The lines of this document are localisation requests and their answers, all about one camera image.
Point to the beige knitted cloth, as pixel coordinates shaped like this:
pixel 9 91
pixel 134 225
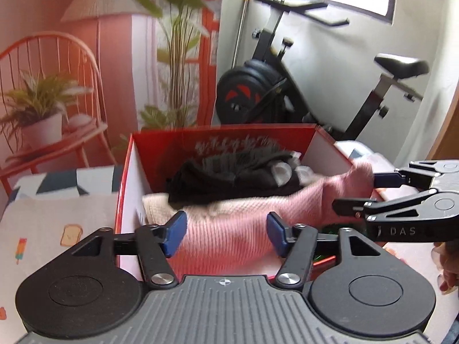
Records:
pixel 157 208

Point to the wall poster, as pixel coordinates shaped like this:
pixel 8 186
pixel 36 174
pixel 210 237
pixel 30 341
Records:
pixel 107 61

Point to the black exercise bike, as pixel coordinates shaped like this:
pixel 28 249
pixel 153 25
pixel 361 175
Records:
pixel 244 93

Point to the person's right hand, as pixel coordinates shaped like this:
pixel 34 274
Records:
pixel 450 268

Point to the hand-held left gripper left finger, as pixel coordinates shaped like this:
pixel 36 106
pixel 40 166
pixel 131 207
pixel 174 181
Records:
pixel 175 233

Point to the black gloves with grey fingertips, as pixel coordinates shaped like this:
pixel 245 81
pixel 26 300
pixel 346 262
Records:
pixel 222 179

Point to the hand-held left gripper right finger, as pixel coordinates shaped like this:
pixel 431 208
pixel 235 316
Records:
pixel 276 233

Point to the wooden panel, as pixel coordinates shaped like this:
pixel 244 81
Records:
pixel 448 132

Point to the green tasselled pouch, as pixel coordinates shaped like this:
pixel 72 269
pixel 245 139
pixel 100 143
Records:
pixel 322 258

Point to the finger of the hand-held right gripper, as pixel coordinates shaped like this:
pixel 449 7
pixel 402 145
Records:
pixel 387 180
pixel 412 204

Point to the pink knitted cloth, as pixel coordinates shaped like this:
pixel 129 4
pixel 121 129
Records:
pixel 233 240

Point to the red cardboard box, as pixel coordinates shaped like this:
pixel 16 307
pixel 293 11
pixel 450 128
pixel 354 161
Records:
pixel 161 147

